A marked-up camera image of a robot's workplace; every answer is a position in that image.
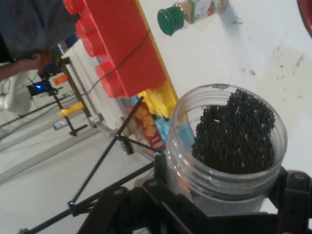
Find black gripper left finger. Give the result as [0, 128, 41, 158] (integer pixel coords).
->
[77, 152, 208, 234]

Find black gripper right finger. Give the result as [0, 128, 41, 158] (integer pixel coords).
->
[265, 165, 312, 234]

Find clear plastic jar black seeds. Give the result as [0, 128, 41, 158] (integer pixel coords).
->
[166, 84, 288, 203]

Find person's bare forearm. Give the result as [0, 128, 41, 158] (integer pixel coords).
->
[0, 57, 37, 81]

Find person's bare hand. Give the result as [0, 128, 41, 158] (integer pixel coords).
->
[21, 50, 58, 74]

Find black tripod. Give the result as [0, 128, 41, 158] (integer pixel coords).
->
[18, 96, 163, 234]

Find red cracker box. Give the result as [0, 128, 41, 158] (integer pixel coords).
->
[133, 101, 166, 151]

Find large blue building block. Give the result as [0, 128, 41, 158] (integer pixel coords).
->
[153, 117, 195, 152]

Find small white blue packet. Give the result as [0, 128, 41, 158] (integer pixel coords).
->
[52, 119, 68, 131]

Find black device with blue light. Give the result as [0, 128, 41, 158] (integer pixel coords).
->
[25, 80, 60, 97]

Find large red building block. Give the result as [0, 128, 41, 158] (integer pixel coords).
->
[62, 0, 169, 99]

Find white metal stand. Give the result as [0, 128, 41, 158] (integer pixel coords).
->
[0, 70, 34, 115]

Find spice bottle with green cap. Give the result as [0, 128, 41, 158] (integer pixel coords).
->
[157, 0, 229, 37]

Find person's blue shirt torso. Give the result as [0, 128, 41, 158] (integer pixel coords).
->
[0, 0, 81, 61]

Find aluminium extrusion frame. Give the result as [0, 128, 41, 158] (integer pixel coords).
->
[0, 114, 156, 183]

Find bar clamp with yellow handle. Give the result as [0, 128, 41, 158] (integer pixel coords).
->
[50, 57, 104, 137]

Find orange clamp handle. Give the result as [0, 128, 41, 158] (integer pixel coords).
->
[53, 74, 70, 85]

